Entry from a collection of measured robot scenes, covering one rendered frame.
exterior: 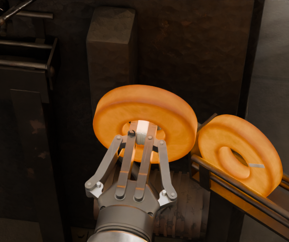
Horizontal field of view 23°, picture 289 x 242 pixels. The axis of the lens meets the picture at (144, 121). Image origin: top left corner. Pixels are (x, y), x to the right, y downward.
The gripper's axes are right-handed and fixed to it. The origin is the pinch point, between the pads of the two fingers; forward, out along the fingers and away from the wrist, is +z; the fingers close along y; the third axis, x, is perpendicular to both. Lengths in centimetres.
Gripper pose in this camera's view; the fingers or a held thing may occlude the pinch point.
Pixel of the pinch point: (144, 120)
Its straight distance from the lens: 102.8
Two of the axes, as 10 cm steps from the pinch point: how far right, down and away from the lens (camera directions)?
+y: 9.9, 1.2, -1.0
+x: -0.1, -6.0, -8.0
